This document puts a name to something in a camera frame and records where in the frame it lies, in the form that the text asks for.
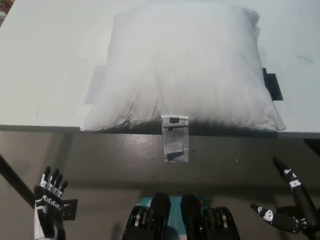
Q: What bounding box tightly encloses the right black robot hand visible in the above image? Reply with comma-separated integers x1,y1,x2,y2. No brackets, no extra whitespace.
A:
250,156,320,240

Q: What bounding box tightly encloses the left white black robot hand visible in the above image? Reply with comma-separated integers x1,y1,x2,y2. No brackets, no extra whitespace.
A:
33,165,69,240

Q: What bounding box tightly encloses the white square pillow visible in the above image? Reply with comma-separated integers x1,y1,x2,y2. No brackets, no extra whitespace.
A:
79,3,287,163

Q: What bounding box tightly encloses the black table foot plate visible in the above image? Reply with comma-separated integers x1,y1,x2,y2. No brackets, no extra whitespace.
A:
59,198,79,222

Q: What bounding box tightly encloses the black tape patch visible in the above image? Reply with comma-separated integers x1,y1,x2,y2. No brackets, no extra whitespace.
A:
261,67,284,102

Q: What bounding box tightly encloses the grey tape patch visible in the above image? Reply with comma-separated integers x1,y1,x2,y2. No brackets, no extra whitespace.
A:
84,65,109,106

